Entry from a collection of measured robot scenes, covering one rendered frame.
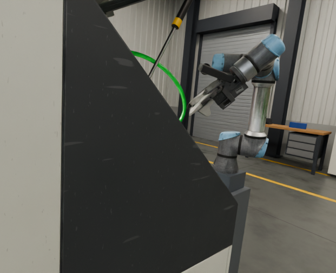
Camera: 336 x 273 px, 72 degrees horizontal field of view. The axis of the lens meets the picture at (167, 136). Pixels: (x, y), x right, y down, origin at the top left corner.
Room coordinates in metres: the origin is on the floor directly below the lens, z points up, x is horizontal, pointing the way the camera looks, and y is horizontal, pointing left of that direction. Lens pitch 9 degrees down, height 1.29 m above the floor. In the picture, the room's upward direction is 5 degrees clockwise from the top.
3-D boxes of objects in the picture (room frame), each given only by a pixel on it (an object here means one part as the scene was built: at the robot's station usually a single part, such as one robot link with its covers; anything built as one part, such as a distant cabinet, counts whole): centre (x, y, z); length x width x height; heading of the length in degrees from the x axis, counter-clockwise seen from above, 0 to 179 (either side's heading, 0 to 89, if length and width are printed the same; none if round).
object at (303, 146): (5.37, -2.77, 0.51); 1.60 x 0.70 x 1.03; 44
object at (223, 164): (1.33, -0.36, 0.95); 0.15 x 0.15 x 0.10
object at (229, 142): (1.33, -0.37, 1.07); 0.13 x 0.12 x 0.14; 68
